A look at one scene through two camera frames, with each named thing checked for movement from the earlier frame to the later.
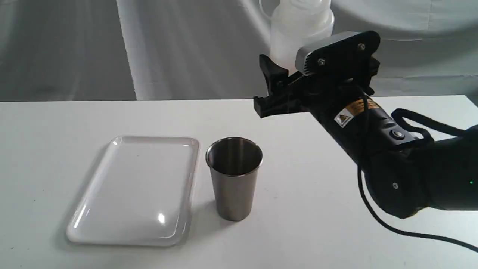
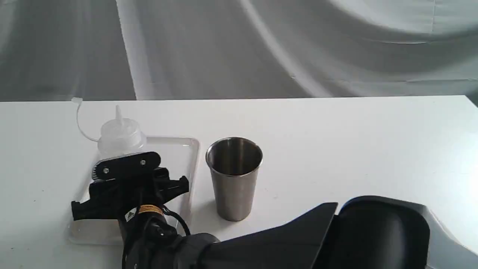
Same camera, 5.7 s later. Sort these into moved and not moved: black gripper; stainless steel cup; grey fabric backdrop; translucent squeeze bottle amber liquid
Moved: black gripper; translucent squeeze bottle amber liquid
Not moved: stainless steel cup; grey fabric backdrop
